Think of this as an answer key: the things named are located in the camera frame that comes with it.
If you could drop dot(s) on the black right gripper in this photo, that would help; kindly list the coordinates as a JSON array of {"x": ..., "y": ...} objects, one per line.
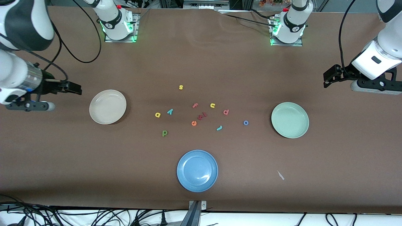
[{"x": 47, "y": 84}]

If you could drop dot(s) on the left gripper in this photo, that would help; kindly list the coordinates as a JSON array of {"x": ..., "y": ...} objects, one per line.
[{"x": 341, "y": 74}]

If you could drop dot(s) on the pink foam letter p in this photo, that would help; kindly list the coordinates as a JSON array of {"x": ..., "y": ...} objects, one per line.
[{"x": 226, "y": 112}]

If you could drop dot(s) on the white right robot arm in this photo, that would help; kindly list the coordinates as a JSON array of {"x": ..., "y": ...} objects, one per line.
[{"x": 113, "y": 18}]

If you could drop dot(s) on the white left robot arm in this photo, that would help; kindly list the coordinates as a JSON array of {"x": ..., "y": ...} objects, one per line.
[{"x": 292, "y": 22}]

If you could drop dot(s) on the beige brown round plate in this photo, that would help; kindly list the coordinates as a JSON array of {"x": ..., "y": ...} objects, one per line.
[{"x": 107, "y": 107}]

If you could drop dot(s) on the light green round plate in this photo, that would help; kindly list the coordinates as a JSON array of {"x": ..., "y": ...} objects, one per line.
[{"x": 290, "y": 120}]

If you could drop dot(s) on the orange background clutter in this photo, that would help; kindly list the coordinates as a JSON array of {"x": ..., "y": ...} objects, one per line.
[{"x": 273, "y": 2}]

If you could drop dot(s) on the small white paper scrap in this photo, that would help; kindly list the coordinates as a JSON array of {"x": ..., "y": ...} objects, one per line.
[{"x": 280, "y": 175}]

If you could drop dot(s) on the blue round plate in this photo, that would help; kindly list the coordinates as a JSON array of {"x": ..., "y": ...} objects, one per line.
[{"x": 197, "y": 171}]

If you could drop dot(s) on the black power plug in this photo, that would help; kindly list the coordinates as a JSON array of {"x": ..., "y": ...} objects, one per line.
[{"x": 163, "y": 219}]

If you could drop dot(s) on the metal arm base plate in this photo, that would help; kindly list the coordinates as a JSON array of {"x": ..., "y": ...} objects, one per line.
[
  {"x": 137, "y": 31},
  {"x": 295, "y": 44}
]

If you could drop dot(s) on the small metal bracket plate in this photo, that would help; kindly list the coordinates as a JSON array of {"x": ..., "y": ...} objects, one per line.
[{"x": 203, "y": 205}]

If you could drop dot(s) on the dark grey mount post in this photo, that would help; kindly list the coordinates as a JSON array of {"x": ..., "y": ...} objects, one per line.
[{"x": 192, "y": 218}]

